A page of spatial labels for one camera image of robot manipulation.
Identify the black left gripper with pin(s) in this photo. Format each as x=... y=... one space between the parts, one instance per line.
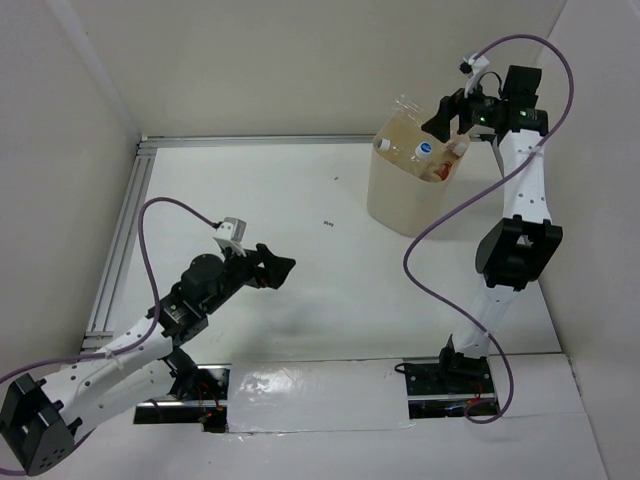
x=272 y=274

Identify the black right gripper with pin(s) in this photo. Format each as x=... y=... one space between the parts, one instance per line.
x=450 y=107

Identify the red cap labelled bottle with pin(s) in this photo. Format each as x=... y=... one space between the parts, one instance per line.
x=440 y=168

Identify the clear bottle blue-white cap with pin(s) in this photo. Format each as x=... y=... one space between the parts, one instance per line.
x=423 y=155
x=409 y=110

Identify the clear bottle white cap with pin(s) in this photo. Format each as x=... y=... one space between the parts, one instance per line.
x=396 y=153

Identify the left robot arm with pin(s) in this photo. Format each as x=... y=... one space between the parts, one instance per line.
x=44 y=420

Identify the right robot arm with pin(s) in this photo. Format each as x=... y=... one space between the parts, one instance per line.
x=516 y=250

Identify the beige plastic bin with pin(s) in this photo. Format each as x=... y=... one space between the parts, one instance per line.
x=405 y=201

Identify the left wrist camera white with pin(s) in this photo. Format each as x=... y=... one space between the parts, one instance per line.
x=228 y=236

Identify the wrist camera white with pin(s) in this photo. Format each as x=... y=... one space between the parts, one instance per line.
x=228 y=236
x=473 y=66

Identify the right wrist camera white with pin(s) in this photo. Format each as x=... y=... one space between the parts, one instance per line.
x=473 y=66

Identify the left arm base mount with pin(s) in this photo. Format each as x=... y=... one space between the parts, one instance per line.
x=201 y=400

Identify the aluminium frame rail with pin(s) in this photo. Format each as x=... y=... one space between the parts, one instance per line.
x=358 y=290

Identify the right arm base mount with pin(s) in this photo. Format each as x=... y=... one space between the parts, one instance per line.
x=445 y=388

